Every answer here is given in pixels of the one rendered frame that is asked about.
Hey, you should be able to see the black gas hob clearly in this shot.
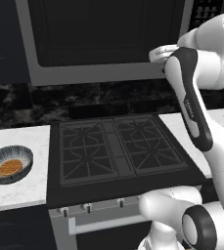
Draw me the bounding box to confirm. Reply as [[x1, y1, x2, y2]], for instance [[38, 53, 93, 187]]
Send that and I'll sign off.
[[46, 111, 209, 210]]

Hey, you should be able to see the pale grey oven door handle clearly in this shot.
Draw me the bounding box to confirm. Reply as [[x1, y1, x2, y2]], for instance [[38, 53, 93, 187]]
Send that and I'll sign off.
[[67, 214, 151, 236]]

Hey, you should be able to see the grey oven door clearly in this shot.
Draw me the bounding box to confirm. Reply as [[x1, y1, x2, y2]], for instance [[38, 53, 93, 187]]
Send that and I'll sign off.
[[48, 198, 155, 250]]

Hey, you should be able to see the grey and black microwave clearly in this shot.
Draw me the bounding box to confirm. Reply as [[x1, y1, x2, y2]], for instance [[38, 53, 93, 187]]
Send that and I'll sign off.
[[15, 0, 224, 88]]

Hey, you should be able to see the dark wall cupboard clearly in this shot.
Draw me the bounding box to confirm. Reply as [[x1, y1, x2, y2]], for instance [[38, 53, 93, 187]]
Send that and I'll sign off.
[[0, 0, 32, 85]]

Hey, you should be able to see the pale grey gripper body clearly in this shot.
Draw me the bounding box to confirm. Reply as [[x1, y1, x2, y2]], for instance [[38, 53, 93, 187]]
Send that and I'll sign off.
[[148, 44, 180, 64]]

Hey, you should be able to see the dark base cupboard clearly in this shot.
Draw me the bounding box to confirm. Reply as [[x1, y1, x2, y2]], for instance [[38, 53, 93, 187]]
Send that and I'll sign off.
[[0, 204, 58, 250]]

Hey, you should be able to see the round orange waffle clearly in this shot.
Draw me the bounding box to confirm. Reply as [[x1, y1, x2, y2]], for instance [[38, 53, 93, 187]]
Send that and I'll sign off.
[[0, 158, 22, 178]]

